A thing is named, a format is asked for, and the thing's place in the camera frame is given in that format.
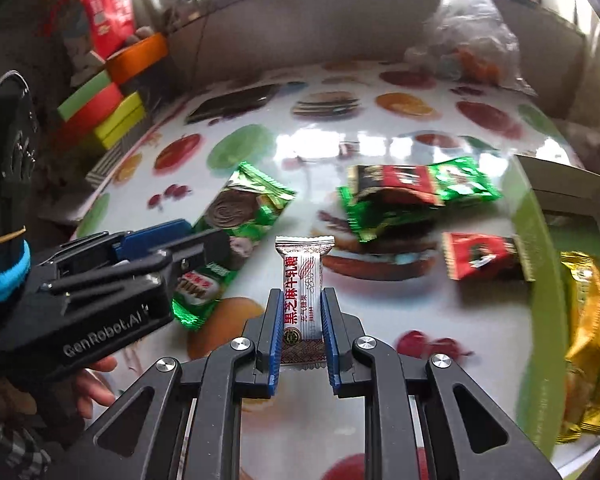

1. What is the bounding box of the red box with green lid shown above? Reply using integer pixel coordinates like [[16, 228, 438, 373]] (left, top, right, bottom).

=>
[[57, 70, 126, 137]]

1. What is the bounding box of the person's left forearm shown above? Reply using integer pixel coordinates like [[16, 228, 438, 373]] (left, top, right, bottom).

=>
[[0, 400, 52, 480]]

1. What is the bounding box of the white and red candy packet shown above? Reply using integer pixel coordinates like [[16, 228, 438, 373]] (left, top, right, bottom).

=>
[[274, 235, 336, 369]]

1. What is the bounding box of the black smartphone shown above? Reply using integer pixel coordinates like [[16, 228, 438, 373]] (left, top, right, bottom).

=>
[[185, 84, 281, 125]]

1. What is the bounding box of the gold bar snack packet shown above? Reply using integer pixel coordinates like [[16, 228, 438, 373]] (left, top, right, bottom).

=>
[[555, 360, 600, 445]]

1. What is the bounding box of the person's left hand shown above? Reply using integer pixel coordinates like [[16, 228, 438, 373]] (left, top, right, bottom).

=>
[[76, 356, 119, 419]]

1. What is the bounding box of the yellow-green box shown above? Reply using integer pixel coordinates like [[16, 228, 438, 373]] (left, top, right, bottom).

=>
[[94, 92, 146, 150]]

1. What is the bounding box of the green and white cardboard box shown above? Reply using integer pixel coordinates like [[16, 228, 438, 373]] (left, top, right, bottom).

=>
[[500, 154, 600, 476]]

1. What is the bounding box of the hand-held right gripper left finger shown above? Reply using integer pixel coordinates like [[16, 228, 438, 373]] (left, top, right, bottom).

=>
[[55, 288, 286, 480]]

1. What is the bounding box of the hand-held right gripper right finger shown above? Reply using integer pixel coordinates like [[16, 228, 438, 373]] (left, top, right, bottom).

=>
[[321, 287, 563, 480]]

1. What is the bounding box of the gold packet with orange label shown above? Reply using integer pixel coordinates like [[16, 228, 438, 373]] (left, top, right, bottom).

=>
[[560, 250, 600, 377]]

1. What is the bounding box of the black and white striped box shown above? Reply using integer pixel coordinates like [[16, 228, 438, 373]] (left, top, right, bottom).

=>
[[85, 135, 137, 189]]

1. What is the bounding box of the clear plastic bag with cups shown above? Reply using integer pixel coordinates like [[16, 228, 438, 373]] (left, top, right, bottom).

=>
[[405, 0, 537, 97]]

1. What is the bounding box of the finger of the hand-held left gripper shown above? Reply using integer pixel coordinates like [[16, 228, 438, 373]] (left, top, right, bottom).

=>
[[40, 230, 231, 311], [55, 219, 193, 266]]

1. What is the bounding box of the black and red snack packet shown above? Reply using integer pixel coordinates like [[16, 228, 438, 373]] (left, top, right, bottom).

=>
[[346, 164, 444, 206]]

